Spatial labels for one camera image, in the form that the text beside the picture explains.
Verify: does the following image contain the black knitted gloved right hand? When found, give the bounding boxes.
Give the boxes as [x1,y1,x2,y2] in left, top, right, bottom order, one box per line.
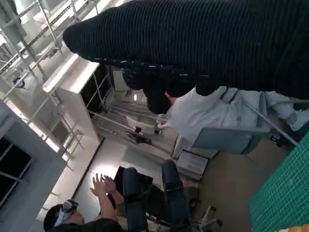
[62,0,309,100]

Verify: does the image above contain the person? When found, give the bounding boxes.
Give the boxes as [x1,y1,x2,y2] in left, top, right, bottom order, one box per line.
[146,86,309,143]
[43,173,126,232]

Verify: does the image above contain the grey office chair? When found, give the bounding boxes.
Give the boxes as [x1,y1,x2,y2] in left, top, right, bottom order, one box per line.
[193,127,259,156]

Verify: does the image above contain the silver metal pole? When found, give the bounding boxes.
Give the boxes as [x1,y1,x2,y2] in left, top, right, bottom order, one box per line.
[246,101,299,147]

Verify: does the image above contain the white open shelf cabinet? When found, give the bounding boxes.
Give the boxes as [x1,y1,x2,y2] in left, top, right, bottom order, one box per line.
[42,53,117,155]

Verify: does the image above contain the dark blue office chair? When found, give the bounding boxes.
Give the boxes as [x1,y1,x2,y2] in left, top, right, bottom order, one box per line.
[161,160,193,232]
[121,166,152,232]

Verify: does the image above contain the green cutting mat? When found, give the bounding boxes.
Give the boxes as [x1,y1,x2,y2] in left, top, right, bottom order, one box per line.
[247,130,309,232]

